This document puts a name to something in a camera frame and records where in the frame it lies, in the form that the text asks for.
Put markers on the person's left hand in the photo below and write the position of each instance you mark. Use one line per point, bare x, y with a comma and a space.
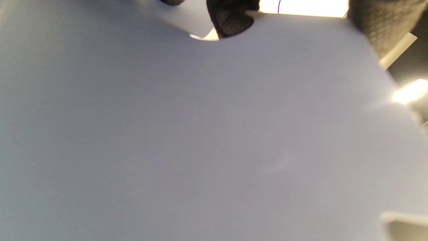
234, 20

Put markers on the bright ceiling light panel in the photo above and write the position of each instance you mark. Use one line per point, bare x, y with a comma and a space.
307, 8

